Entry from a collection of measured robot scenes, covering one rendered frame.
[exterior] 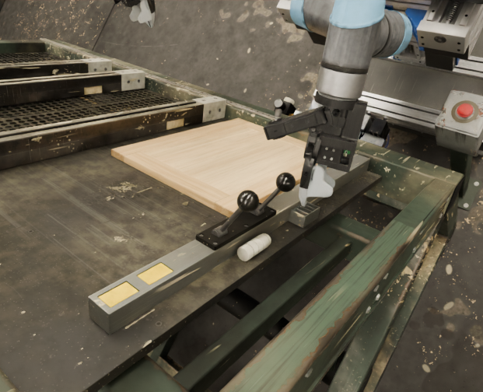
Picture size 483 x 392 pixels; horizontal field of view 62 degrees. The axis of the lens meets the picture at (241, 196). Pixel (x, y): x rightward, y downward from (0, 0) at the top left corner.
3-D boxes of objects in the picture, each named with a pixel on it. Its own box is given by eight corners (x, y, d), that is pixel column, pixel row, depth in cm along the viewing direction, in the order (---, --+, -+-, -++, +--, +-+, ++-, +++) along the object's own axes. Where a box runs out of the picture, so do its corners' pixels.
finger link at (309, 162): (306, 192, 71) (316, 145, 67) (297, 190, 71) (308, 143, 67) (310, 182, 75) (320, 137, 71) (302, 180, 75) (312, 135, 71)
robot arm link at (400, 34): (369, 0, 75) (337, -6, 67) (425, 19, 69) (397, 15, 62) (352, 43, 79) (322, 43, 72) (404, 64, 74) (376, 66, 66)
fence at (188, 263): (367, 170, 127) (370, 158, 125) (109, 335, 58) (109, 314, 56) (352, 165, 130) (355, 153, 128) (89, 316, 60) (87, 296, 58)
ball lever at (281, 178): (264, 218, 86) (302, 180, 77) (254, 225, 83) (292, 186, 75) (253, 204, 87) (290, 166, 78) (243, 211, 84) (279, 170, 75)
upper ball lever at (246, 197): (229, 239, 77) (267, 200, 69) (215, 247, 75) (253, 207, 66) (217, 224, 78) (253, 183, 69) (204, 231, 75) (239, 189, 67)
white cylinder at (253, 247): (247, 264, 76) (271, 248, 82) (250, 251, 75) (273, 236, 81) (235, 257, 78) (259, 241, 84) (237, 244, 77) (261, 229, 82)
